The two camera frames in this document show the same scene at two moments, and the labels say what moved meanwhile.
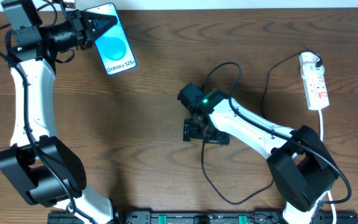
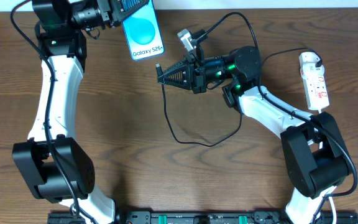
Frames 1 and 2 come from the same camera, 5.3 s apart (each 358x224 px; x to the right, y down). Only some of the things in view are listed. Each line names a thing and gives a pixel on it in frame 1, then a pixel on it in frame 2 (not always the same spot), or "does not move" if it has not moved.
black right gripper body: x=205 y=135 -> x=196 y=76
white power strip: x=313 y=80 does not move
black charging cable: x=318 y=63 -> x=289 y=50
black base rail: x=203 y=217 does not move
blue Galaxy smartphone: x=113 y=46 -> x=143 y=33
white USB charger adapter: x=310 y=70 does not move
